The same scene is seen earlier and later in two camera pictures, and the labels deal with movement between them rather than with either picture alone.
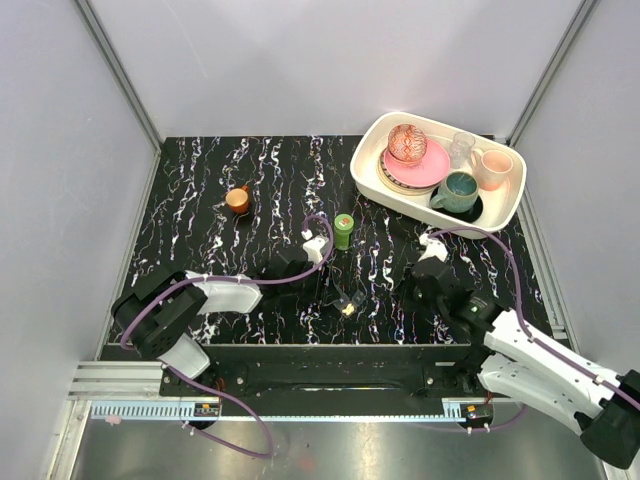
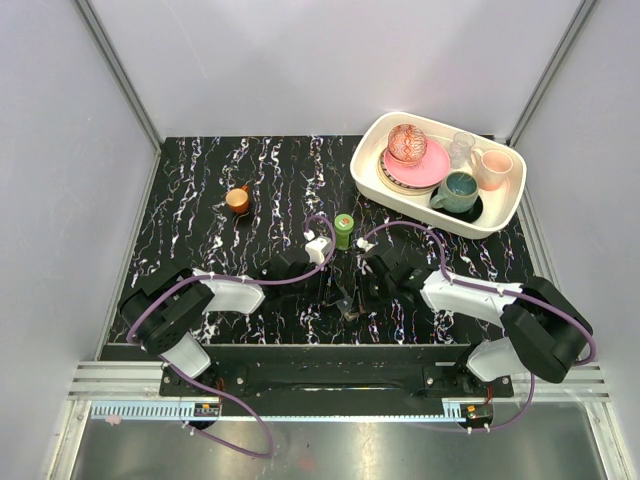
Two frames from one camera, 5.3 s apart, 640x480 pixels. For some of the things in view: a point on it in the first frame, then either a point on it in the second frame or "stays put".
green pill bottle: x=343 y=226 stays put
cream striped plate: x=396 y=186 stays put
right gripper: x=407 y=283 -> x=368 y=273
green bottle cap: x=344 y=221 stays put
